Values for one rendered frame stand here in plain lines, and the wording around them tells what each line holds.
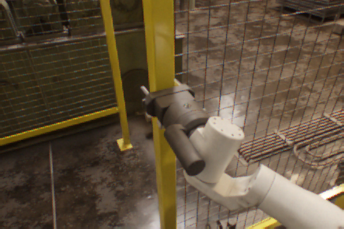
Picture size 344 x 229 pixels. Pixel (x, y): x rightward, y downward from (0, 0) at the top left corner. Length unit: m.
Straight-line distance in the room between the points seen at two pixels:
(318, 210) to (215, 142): 0.17
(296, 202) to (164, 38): 0.37
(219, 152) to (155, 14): 0.29
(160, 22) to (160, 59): 0.08
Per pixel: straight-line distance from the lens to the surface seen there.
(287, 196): 0.46
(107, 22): 1.88
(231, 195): 0.47
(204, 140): 0.44
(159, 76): 0.59
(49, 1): 2.32
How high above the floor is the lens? 1.68
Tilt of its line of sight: 34 degrees down
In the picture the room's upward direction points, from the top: 1 degrees counter-clockwise
